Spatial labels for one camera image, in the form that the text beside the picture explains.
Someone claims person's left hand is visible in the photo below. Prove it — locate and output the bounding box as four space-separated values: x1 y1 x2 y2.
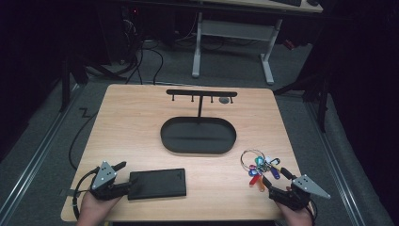
75 190 121 226

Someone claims metal floor rail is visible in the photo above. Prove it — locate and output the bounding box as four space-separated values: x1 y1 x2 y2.
305 102 366 226
0 83 83 218

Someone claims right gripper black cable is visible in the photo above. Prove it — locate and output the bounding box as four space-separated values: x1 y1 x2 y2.
308 201 318 224

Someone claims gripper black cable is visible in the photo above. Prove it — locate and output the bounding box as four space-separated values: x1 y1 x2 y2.
308 201 318 224
72 167 101 220

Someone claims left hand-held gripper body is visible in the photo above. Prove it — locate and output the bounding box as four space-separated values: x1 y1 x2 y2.
89 160 133 202

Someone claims white-framed desk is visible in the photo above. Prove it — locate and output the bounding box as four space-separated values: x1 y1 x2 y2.
191 0 324 86

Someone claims bundle of black cables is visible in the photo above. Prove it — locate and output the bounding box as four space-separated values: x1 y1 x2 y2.
112 12 165 86

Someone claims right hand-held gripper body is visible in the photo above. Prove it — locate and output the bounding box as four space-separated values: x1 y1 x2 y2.
268 174 331 211

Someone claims black floor cable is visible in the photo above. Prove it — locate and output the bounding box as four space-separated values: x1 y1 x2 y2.
68 106 99 171

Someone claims black metal stand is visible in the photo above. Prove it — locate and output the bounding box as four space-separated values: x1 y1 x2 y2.
274 70 332 134
59 55 126 113

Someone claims black key stand with tray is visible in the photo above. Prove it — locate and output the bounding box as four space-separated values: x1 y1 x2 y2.
160 89 238 155

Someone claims black keyboard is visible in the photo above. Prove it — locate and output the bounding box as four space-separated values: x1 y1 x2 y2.
271 0 303 8

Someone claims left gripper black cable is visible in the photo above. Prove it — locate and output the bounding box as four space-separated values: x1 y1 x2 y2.
72 167 101 220

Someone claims person's right hand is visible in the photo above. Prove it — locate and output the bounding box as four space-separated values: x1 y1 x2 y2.
276 201 316 226

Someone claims bunch of colourful keys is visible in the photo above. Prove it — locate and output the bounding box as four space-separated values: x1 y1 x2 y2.
240 149 281 193

